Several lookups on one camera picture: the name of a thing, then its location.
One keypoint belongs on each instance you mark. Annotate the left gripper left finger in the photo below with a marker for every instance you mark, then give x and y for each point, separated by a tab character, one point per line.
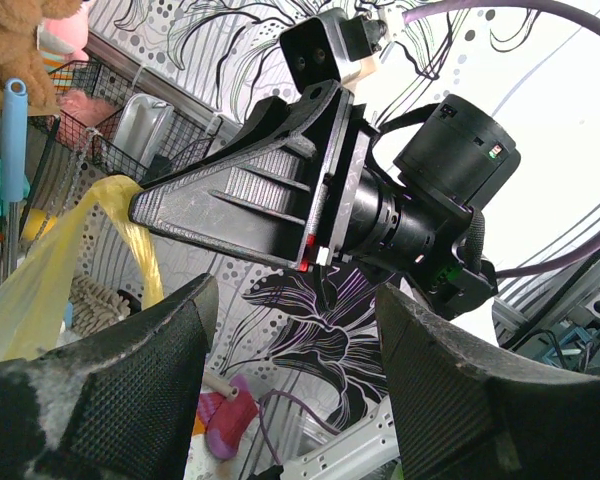
121	403

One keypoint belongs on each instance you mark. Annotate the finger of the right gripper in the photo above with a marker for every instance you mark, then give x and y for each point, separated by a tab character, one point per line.
261	204
257	146

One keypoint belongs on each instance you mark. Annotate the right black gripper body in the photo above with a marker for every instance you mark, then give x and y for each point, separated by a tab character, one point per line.
342	138

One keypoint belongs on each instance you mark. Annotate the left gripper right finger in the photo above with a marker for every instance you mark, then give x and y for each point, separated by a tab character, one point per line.
448	390

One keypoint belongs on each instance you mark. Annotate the yellow trash bag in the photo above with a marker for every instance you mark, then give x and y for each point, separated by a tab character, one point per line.
33	299

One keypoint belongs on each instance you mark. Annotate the grey fluffy duster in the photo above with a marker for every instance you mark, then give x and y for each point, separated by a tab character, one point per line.
95	306

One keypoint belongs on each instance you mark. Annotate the silver foil pouch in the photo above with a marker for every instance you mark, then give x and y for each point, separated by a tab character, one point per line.
143	124

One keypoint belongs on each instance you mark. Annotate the yellow duck plush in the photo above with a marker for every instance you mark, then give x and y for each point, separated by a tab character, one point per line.
34	222

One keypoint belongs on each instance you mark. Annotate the pink plush toy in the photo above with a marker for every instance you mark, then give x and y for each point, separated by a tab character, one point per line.
63	41

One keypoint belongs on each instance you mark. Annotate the blue floor mop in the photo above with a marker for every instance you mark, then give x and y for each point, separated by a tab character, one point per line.
13	156

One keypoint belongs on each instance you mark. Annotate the brown teddy bear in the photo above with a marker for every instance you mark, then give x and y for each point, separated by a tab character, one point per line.
19	56

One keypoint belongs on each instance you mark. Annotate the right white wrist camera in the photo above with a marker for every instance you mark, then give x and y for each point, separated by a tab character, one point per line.
331	46

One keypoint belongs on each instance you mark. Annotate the black wire basket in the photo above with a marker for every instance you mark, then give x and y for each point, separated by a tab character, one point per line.
92	96

